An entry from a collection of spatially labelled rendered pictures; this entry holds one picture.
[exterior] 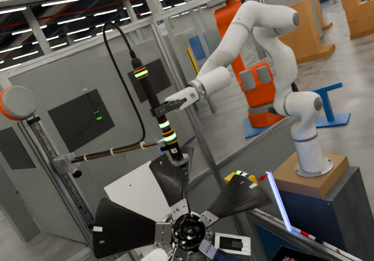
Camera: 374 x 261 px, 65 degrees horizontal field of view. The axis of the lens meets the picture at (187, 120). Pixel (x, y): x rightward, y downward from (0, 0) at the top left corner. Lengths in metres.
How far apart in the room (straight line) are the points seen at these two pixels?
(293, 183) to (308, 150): 0.18
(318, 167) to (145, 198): 0.86
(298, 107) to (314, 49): 7.56
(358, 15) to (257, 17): 8.82
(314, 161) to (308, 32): 7.47
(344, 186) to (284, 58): 0.69
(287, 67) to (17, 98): 1.23
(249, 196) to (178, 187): 0.29
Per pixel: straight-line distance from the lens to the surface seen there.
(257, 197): 1.24
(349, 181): 1.67
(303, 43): 8.99
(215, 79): 1.11
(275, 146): 2.34
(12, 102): 1.51
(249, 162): 2.19
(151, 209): 1.44
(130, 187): 1.47
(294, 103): 1.45
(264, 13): 1.32
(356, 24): 10.15
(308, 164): 1.60
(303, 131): 1.50
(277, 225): 1.59
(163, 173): 1.29
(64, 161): 1.45
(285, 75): 1.43
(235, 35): 1.20
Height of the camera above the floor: 1.84
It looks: 14 degrees down
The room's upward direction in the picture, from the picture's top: 23 degrees counter-clockwise
